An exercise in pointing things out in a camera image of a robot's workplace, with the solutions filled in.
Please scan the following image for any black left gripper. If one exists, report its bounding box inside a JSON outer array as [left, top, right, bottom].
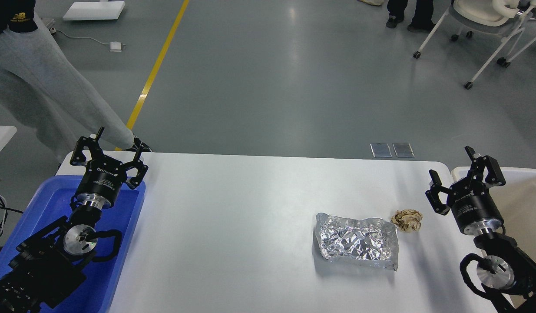
[[69, 127, 149, 208]]

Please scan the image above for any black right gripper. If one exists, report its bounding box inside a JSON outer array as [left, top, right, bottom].
[[425, 145, 506, 234]]

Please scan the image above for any silver foil bag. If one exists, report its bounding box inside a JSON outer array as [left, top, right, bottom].
[[314, 213, 399, 271]]

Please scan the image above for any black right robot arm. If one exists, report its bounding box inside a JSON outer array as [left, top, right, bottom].
[[425, 146, 536, 313]]

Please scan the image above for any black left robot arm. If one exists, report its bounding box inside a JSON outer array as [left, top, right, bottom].
[[0, 127, 151, 313]]

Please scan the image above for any beige plastic bin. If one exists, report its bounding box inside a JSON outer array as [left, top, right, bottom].
[[450, 166, 536, 310]]

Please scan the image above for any crumpled brown paper ball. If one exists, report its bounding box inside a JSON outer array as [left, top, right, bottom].
[[390, 209, 423, 233]]

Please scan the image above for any right metal floor plate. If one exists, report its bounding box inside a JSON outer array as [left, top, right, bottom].
[[392, 143, 415, 158]]

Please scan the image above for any metal floor plate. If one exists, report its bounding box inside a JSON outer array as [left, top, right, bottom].
[[392, 143, 415, 158], [370, 143, 392, 158]]

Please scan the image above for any left metal floor plate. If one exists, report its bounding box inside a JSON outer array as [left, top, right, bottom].
[[370, 143, 392, 158]]

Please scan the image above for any person in grey sweatpants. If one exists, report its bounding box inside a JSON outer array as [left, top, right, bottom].
[[0, 0, 152, 162]]

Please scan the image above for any blue plastic bin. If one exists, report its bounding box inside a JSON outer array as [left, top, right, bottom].
[[0, 175, 146, 313]]

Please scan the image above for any white foam board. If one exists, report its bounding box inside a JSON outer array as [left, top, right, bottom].
[[62, 0, 126, 20]]

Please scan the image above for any person in dark trousers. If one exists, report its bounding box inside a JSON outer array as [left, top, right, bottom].
[[385, 0, 438, 33]]

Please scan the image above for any white office chair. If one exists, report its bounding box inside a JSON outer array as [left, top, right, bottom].
[[413, 0, 536, 90]]

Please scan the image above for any white power adapter with cable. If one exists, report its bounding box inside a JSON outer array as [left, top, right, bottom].
[[51, 27, 125, 52]]

